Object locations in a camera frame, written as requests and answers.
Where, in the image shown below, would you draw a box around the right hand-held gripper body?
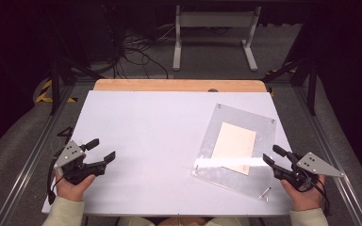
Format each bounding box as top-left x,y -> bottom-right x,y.
272,152 -> 345,193

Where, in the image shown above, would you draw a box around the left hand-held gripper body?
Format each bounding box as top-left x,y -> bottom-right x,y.
54,139 -> 107,186

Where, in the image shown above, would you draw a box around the clear acrylic frame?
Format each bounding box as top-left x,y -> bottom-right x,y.
190,103 -> 278,202

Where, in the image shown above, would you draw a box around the person's right hand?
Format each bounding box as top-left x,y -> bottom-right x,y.
279,175 -> 327,212

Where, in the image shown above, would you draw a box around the person's left hand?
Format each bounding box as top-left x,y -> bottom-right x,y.
54,169 -> 97,202

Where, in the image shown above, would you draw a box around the beige card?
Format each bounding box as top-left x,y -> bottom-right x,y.
210,121 -> 257,176

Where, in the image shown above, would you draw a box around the yellow black floor tape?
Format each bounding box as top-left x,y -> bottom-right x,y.
265,66 -> 298,77
35,79 -> 78,105

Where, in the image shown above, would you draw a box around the black tripod stand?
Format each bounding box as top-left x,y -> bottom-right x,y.
47,55 -> 106,116
263,58 -> 319,117

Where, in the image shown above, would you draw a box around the white metal stand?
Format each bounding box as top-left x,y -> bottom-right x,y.
172,5 -> 263,73

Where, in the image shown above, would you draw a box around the aluminium rail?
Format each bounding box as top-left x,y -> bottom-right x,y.
0,84 -> 74,226
293,84 -> 362,226

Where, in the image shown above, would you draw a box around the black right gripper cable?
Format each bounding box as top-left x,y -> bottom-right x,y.
309,177 -> 332,218

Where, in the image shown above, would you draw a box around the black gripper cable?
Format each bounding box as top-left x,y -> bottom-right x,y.
46,126 -> 74,206
309,177 -> 332,218

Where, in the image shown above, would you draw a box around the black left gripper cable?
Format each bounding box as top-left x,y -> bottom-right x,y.
46,126 -> 74,206

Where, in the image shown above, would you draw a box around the black floor cables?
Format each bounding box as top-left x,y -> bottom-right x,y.
111,29 -> 170,80

